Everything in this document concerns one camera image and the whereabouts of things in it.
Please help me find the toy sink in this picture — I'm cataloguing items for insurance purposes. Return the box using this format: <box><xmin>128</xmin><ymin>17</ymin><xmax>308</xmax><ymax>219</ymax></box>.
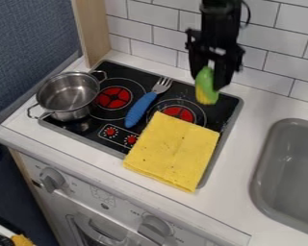
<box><xmin>248</xmin><ymin>117</ymin><xmax>308</xmax><ymax>238</ymax></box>

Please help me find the yellow cloth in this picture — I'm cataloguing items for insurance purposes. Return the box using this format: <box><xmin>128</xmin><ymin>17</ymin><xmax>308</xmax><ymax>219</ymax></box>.
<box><xmin>121</xmin><ymin>111</ymin><xmax>222</xmax><ymax>194</ymax></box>

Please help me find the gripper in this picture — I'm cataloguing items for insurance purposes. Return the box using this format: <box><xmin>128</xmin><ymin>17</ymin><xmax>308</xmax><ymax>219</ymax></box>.
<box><xmin>183</xmin><ymin>12</ymin><xmax>247</xmax><ymax>92</ymax></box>

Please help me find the silver pot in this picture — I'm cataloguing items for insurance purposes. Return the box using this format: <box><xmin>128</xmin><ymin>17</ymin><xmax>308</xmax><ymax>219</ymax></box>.
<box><xmin>25</xmin><ymin>70</ymin><xmax>108</xmax><ymax>123</ymax></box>

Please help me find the blue handled fork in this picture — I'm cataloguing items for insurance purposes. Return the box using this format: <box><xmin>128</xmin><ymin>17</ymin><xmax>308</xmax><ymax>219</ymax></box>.
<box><xmin>122</xmin><ymin>76</ymin><xmax>175</xmax><ymax>129</ymax></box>

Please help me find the yellow toy corn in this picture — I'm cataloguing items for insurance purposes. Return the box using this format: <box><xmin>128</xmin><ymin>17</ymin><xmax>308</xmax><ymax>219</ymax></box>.
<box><xmin>193</xmin><ymin>65</ymin><xmax>221</xmax><ymax>106</ymax></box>

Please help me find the toy stove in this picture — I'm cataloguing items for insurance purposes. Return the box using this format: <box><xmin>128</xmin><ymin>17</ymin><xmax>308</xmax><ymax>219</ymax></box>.
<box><xmin>37</xmin><ymin>60</ymin><xmax>244</xmax><ymax>190</ymax></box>

